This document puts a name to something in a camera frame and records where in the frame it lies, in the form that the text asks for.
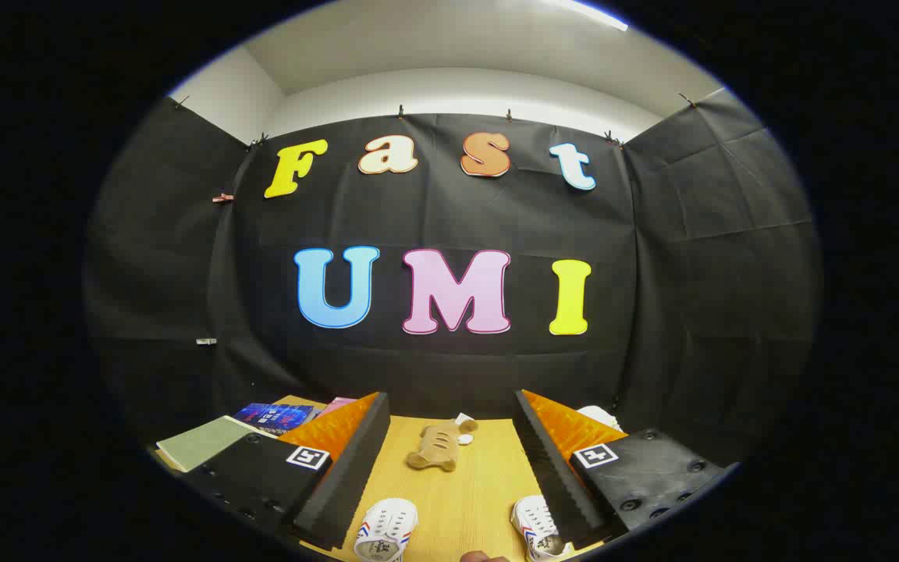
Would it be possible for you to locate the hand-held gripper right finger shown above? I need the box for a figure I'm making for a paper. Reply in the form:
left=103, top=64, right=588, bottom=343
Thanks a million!
left=513, top=389, right=733, bottom=551

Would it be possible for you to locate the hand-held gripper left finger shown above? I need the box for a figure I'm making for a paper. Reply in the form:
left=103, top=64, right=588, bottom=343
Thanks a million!
left=183, top=392, right=393, bottom=552

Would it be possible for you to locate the white striped canvas shoe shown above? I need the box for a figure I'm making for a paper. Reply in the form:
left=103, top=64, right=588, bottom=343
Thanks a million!
left=510, top=495, right=574, bottom=561
left=353, top=498, right=418, bottom=562

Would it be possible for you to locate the cream fabric storage box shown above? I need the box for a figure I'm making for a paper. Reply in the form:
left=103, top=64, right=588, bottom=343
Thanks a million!
left=155, top=415, right=277, bottom=474

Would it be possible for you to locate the white plush toy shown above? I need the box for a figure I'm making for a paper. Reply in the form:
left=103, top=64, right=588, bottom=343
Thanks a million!
left=577, top=404, right=624, bottom=432

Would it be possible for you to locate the blue book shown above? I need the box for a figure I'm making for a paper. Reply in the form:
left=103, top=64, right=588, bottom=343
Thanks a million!
left=233, top=402, right=324, bottom=436

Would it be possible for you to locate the brown plush toy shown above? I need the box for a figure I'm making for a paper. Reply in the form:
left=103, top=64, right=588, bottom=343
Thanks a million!
left=407, top=414, right=480, bottom=473

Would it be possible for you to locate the black backdrop cloth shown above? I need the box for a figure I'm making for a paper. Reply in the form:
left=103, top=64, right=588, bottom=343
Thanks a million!
left=83, top=86, right=823, bottom=469

